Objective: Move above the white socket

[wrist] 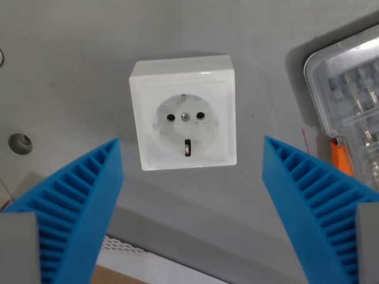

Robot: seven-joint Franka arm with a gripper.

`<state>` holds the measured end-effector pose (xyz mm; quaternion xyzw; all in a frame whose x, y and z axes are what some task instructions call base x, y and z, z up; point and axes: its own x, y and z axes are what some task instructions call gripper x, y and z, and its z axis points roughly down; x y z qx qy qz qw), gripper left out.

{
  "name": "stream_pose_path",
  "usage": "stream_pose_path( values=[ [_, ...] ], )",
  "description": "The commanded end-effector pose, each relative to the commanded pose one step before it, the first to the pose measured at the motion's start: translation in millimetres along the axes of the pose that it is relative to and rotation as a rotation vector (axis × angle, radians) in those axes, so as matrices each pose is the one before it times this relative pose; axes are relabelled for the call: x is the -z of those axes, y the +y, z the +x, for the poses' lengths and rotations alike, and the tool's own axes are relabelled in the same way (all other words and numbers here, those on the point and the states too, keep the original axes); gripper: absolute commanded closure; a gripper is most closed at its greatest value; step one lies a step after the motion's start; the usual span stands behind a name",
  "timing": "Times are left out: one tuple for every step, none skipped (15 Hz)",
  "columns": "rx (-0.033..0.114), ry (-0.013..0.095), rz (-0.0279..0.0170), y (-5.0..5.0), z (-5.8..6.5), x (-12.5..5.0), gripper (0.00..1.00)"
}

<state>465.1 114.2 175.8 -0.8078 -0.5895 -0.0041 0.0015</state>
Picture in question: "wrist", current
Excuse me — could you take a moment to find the clear plastic parts case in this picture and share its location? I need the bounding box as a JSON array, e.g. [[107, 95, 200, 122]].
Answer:
[[304, 23, 379, 190]]

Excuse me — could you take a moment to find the white wall socket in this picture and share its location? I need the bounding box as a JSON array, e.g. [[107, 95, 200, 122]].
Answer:
[[129, 54, 237, 172]]

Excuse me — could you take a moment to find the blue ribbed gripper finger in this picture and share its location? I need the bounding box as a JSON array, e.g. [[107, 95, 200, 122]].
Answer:
[[262, 135, 379, 284], [1, 136, 124, 284]]

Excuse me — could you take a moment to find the orange plastic piece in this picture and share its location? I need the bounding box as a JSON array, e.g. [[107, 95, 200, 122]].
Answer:
[[330, 138, 353, 176]]

